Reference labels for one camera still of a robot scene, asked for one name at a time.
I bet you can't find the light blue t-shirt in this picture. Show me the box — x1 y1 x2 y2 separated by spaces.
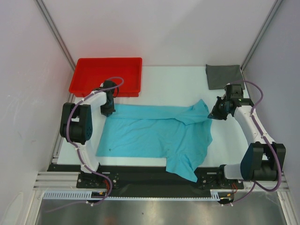
96 100 212 182

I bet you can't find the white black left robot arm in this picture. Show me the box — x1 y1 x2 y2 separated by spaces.
60 77 124 188

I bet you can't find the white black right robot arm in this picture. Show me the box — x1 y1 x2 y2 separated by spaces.
208 83 286 192

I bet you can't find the folded grey t-shirt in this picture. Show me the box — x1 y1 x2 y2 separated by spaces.
205 64 243 90

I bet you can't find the red plastic tray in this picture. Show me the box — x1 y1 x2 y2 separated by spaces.
69 58 143 97

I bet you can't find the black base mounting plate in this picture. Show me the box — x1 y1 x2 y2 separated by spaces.
47 164 244 197

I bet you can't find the white slotted cable duct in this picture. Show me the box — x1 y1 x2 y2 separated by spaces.
43 190 233 202

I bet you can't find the aluminium front frame rail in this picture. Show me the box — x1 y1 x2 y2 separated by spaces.
33 172 290 192

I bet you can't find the right aluminium corner post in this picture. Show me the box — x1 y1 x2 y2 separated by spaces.
240 0 285 71

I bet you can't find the aluminium corner post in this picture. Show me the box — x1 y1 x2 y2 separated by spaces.
34 0 76 71
240 0 285 71

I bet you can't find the left aluminium corner post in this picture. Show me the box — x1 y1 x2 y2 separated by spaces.
34 0 76 71

